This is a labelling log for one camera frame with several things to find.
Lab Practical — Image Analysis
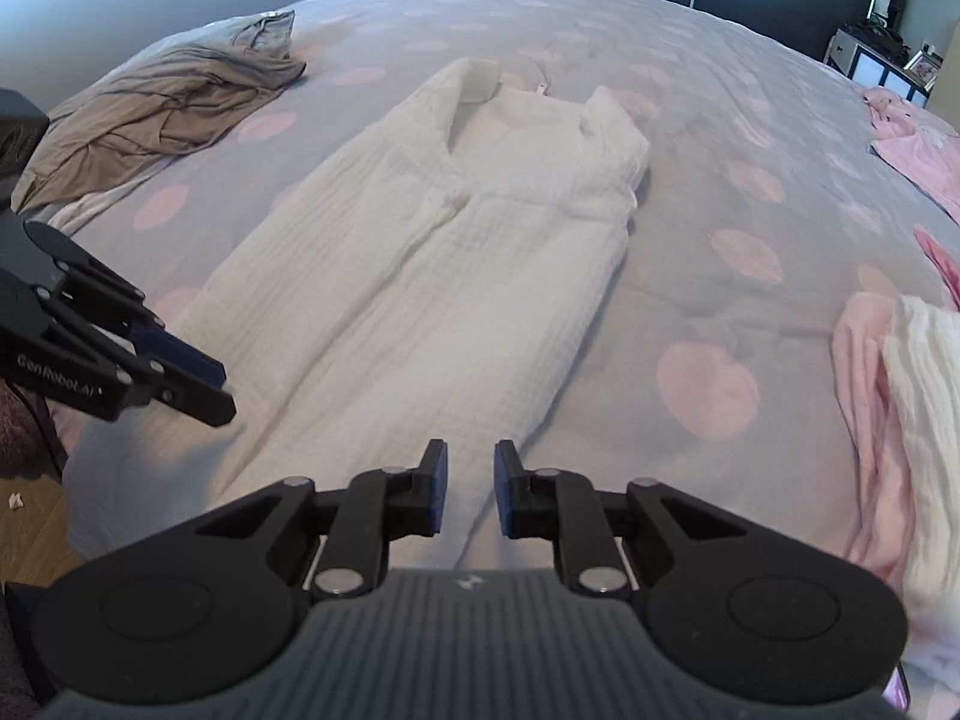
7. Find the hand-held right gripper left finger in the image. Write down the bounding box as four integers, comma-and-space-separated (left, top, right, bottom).
180, 439, 449, 602

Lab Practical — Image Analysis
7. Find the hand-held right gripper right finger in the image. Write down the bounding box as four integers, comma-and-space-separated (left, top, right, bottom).
493, 439, 758, 601

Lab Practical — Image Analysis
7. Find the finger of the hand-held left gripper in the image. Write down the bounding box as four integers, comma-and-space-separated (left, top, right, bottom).
67, 319, 237, 428
26, 221, 226, 383

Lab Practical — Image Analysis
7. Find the white textured robe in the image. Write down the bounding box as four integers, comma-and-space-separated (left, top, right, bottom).
64, 56, 652, 567

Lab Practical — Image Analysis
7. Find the person's left forearm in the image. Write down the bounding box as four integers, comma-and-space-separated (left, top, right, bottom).
0, 382, 68, 481

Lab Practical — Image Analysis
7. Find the grey-brown garment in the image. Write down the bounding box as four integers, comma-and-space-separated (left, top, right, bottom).
11, 10, 308, 233

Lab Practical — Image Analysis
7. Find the pale pink garment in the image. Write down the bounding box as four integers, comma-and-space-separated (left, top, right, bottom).
831, 291, 960, 691

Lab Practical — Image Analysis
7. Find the cream crinkled garment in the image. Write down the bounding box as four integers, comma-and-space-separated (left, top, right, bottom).
883, 295, 960, 616

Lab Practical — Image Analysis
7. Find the pink garment far right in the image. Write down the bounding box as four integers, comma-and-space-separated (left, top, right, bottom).
861, 86, 960, 222

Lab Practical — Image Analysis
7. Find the black bag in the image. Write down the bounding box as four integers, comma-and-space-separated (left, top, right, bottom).
844, 15, 912, 61

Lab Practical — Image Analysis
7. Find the picture frame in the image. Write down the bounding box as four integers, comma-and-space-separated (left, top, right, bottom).
902, 45, 944, 85

